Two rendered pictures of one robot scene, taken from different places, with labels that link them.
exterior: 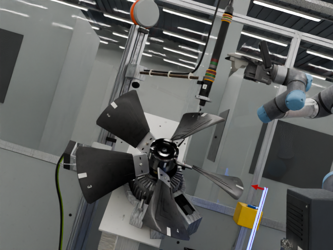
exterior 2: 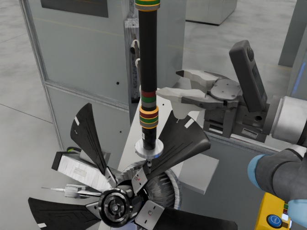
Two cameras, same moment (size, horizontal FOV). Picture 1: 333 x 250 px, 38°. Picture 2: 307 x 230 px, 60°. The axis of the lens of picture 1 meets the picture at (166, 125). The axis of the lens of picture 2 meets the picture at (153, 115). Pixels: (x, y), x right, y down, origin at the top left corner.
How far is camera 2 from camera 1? 1.74 m
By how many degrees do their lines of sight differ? 45
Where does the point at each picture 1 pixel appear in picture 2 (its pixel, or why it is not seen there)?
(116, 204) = not seen: hidden behind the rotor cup
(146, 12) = not seen: outside the picture
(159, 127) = (162, 106)
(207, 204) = (251, 148)
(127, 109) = (86, 131)
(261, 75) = (241, 124)
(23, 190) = (99, 124)
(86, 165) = (42, 216)
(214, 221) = not seen: hidden behind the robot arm
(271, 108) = (267, 188)
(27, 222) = (110, 145)
